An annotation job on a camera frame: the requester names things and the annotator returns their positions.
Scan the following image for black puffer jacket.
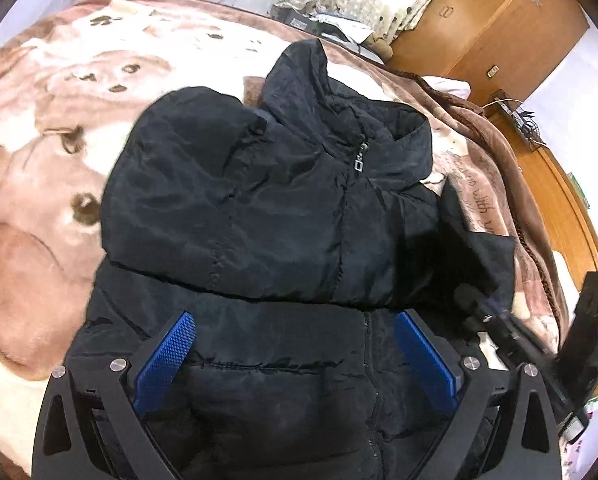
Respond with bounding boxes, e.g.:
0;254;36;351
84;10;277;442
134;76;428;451
67;40;515;479

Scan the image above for black box under curtain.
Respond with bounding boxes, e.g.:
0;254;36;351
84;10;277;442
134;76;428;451
271;6;323;36

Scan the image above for white pillow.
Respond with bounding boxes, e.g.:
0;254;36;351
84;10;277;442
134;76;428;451
423;76;472;100

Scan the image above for brown cream plush blanket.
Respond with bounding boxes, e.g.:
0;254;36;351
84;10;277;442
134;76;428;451
0;0;557;479

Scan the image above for brown plush teddy bear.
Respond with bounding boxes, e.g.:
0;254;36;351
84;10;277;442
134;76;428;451
363;32;393;63

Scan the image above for orange wooden wardrobe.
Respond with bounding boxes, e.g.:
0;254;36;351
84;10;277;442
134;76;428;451
388;0;589;105

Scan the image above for cables on headboard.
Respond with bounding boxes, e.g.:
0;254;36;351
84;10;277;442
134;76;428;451
481;94;551;154

